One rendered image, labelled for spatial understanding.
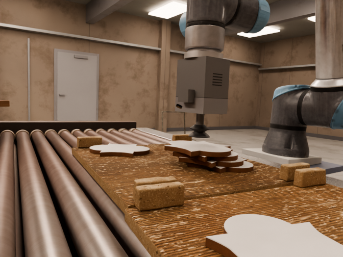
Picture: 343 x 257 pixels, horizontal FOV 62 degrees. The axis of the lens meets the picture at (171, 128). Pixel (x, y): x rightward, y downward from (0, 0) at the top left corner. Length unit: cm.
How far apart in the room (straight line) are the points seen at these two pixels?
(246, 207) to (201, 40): 30
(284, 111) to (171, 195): 70
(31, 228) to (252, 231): 24
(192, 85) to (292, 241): 34
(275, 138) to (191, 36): 55
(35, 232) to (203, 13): 43
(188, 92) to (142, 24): 834
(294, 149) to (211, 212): 67
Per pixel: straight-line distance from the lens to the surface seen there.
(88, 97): 796
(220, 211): 36
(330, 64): 92
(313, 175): 51
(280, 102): 100
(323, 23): 93
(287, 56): 1131
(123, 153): 63
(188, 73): 55
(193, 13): 56
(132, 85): 850
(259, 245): 27
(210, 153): 52
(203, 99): 52
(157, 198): 34
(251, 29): 66
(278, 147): 99
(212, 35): 54
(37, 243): 33
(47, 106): 778
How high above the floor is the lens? 107
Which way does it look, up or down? 6 degrees down
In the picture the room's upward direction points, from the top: 3 degrees clockwise
